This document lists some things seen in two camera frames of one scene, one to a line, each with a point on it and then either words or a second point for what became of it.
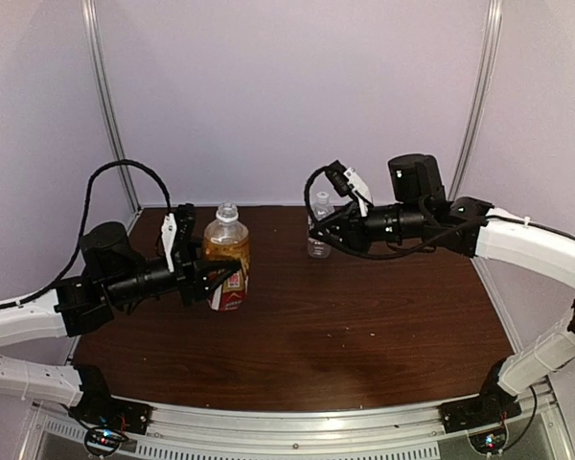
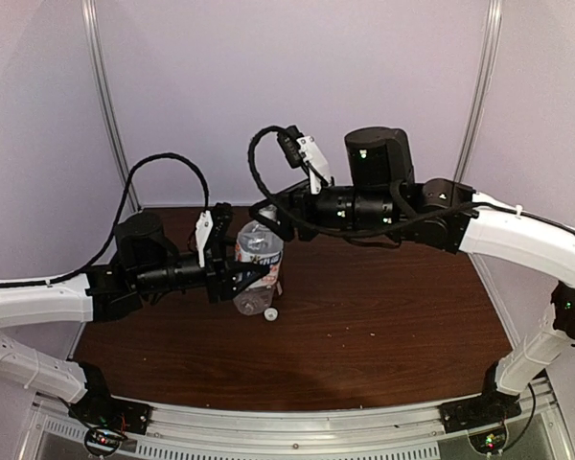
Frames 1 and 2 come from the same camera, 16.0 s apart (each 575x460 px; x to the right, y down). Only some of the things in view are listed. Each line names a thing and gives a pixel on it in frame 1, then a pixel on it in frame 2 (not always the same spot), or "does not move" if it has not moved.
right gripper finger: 333,220 -> 256,208
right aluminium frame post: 494,26 does not move
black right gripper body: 360,241 -> 299,198
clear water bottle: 317,249 -> 258,241
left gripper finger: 224,280 -> 245,285
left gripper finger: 232,264 -> 253,268
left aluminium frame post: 99,70 does not move
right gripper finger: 329,240 -> 281,228
